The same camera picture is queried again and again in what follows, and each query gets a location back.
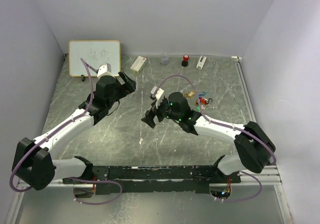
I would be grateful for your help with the yellow key tag with key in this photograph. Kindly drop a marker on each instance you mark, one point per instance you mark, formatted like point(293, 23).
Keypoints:
point(190, 94)

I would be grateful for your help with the white whiteboard wooden frame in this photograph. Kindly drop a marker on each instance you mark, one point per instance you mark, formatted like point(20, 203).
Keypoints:
point(95, 53)

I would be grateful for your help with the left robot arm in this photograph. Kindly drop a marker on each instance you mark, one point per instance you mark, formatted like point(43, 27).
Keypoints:
point(35, 160)

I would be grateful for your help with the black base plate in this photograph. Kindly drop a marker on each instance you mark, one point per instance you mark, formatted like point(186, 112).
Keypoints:
point(139, 179)

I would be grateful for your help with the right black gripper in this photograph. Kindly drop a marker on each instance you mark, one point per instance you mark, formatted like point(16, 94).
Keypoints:
point(150, 115)

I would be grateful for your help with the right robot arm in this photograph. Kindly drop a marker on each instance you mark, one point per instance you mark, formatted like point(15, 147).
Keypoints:
point(200, 124)

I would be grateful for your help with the white rectangular device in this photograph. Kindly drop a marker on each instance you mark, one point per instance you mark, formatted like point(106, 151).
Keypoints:
point(201, 62)

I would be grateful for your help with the aluminium rail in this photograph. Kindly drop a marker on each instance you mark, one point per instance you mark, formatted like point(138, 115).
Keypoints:
point(246, 91)
point(75, 171)

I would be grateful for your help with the white red cardboard box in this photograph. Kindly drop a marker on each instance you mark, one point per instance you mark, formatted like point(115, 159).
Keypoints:
point(138, 64)

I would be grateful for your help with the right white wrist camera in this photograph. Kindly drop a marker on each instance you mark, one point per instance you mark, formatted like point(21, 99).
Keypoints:
point(157, 94)

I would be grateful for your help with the red black stamp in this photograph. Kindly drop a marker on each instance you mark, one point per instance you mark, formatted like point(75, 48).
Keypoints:
point(185, 61)

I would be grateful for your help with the clear plastic cup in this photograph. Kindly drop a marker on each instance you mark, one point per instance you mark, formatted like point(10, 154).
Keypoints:
point(164, 59)

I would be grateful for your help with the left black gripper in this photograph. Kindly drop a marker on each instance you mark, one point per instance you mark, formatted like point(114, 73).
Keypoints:
point(129, 84)

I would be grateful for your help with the right side aluminium rail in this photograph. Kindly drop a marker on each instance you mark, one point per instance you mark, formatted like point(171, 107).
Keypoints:
point(246, 91)

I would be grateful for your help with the red key tag with key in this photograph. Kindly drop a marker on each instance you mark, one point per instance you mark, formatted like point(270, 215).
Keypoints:
point(204, 101)

